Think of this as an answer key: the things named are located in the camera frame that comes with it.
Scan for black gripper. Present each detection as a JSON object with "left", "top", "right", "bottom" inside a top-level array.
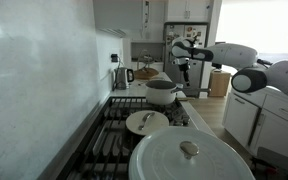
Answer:
[{"left": 179, "top": 63, "right": 191, "bottom": 87}]

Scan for wooden spatula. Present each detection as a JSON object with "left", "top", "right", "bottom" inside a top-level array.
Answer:
[{"left": 177, "top": 96, "right": 197, "bottom": 102}]

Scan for steel cooktop knob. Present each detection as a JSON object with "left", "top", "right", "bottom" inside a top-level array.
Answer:
[{"left": 180, "top": 114, "right": 191, "bottom": 127}]

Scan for small white saucepan lid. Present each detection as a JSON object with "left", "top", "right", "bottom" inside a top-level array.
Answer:
[{"left": 125, "top": 109, "right": 170, "bottom": 136}]

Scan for steel electric kettle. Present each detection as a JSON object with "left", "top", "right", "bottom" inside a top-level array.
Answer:
[{"left": 113, "top": 66, "right": 136, "bottom": 91}]

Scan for white island cabinet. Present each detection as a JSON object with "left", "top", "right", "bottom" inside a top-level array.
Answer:
[{"left": 221, "top": 89, "right": 288, "bottom": 166}]

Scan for white dutch oven lid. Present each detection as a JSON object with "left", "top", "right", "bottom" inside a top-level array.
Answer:
[{"left": 128, "top": 125, "right": 257, "bottom": 180}]

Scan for steel range hood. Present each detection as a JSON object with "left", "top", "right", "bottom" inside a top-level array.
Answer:
[{"left": 93, "top": 0, "right": 145, "bottom": 38}]

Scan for black gas cooktop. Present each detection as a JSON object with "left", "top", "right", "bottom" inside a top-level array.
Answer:
[{"left": 55, "top": 95, "right": 198, "bottom": 180}]

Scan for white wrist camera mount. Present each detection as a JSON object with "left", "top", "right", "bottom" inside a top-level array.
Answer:
[{"left": 172, "top": 57, "right": 184, "bottom": 66}]

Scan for white saucepan with steel handle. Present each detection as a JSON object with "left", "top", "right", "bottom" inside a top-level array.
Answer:
[{"left": 145, "top": 79, "right": 212, "bottom": 107}]

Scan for white background wall cabinets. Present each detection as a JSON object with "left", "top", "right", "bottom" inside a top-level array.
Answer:
[{"left": 147, "top": 0, "right": 215, "bottom": 24}]

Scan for white wall outlet with plugs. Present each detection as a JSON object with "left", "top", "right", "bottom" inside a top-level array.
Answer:
[{"left": 110, "top": 53, "right": 120, "bottom": 64}]

